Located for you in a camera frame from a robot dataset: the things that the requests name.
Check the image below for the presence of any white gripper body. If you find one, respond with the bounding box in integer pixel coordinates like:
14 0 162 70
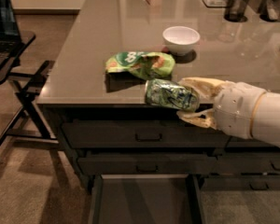
214 82 266 139

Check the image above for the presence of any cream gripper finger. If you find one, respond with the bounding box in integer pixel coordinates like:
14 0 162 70
176 108 217 129
178 77 234 102

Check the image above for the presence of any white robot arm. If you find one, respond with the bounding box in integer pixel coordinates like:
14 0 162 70
176 77 280 148

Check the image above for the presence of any top right drawer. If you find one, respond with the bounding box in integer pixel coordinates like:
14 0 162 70
227 137 273 147

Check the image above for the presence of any middle right drawer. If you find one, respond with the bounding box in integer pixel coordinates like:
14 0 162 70
212 153 280 174

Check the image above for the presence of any grey counter cabinet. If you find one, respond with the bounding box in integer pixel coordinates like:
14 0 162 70
37 0 280 188

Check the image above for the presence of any bottom right drawer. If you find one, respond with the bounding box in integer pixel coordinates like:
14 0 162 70
199 175 280 191

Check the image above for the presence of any top left drawer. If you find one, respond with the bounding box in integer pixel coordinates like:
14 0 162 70
61 120 229 148

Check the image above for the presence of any open bottom left drawer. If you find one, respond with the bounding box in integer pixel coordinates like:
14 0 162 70
88 175 206 224

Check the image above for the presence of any middle left drawer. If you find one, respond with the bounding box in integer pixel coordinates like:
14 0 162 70
77 153 217 175

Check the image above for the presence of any white bowl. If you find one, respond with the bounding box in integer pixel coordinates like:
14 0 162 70
162 26 201 56

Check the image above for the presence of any green chip bag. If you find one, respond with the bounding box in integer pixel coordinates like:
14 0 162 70
105 51 175 80

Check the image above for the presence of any black laptop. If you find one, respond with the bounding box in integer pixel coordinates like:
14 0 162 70
0 0 22 59

